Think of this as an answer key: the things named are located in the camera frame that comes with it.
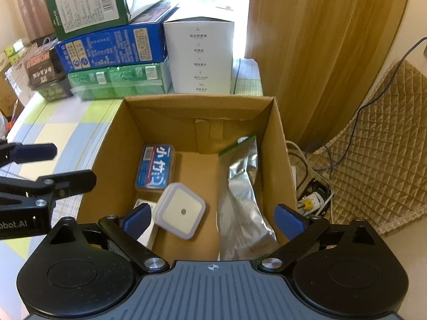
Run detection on black Honglu food container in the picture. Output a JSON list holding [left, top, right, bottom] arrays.
[[25, 46, 73, 102]]

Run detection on blue white pill box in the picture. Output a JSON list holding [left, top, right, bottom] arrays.
[[135, 145, 175, 191]]

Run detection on pink white paper envelope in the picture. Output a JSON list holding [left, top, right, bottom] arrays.
[[1, 64, 34, 118]]

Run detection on checked tablecloth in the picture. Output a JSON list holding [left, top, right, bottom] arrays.
[[0, 58, 264, 264]]

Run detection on blue milk carton box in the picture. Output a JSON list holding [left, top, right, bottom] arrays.
[[56, 1, 178, 73]]

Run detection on black charger wall cable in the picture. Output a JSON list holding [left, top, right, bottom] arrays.
[[313, 36, 427, 174]]

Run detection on green tissue packs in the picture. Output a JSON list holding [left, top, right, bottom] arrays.
[[4, 38, 30, 65]]

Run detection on brown curtain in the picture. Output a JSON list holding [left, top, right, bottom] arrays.
[[245, 0, 408, 147]]

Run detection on white plug night light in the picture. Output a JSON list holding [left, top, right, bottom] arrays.
[[153, 183, 206, 240]]

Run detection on dark green top carton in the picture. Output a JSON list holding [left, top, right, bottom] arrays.
[[46, 0, 161, 41]]

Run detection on brown cardboard box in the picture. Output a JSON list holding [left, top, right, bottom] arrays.
[[77, 95, 296, 262]]

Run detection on green wrapped carton pack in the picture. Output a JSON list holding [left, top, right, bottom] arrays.
[[68, 59, 172, 101]]

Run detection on white power strip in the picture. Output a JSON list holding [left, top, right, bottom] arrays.
[[289, 164, 334, 223]]

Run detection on white tall box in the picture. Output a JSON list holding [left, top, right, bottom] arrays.
[[164, 4, 235, 95]]

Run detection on quilted beige chair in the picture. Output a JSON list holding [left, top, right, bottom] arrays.
[[308, 61, 426, 235]]

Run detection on silver green tea bag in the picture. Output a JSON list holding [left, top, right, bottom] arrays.
[[216, 134, 279, 261]]

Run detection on white tablet medicine box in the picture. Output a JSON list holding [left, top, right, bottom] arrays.
[[134, 199, 158, 249]]

